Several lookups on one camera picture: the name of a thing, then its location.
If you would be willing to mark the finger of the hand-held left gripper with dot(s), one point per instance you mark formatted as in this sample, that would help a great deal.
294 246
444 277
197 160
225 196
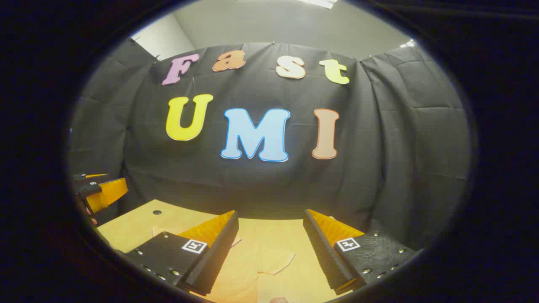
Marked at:
110 191
94 175

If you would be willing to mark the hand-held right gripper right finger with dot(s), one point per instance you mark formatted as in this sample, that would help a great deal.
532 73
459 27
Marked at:
324 256

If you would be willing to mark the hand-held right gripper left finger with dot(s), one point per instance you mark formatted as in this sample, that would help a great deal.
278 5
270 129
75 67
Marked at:
219 256

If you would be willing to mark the orange T-shirt with striped collar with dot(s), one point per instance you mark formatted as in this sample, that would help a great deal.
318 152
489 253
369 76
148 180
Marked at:
246 269

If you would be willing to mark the black backdrop cloth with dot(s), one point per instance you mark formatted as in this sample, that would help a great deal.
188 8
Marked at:
261 185

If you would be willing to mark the ceiling light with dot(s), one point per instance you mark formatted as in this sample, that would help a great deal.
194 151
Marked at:
318 2

